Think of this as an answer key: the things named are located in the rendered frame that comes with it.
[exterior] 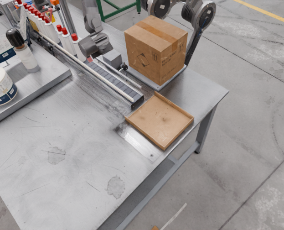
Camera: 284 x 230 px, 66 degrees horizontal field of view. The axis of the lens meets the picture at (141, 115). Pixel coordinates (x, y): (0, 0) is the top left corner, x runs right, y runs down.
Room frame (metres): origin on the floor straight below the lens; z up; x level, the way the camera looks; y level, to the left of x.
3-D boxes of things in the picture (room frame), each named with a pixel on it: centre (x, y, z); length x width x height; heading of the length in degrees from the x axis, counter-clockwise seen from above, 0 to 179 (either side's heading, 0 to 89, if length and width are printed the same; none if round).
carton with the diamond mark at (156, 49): (1.15, -0.13, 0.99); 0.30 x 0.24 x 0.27; 40
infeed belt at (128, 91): (1.46, 0.56, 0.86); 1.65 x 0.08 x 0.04; 41
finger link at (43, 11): (1.25, 0.48, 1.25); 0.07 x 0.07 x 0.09; 34
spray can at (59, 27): (1.39, 0.49, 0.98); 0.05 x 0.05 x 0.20
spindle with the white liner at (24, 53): (1.22, 0.72, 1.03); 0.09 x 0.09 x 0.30
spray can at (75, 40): (1.26, 0.38, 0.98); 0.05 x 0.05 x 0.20
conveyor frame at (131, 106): (1.46, 0.56, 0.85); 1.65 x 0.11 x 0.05; 41
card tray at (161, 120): (0.72, -0.10, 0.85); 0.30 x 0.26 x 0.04; 41
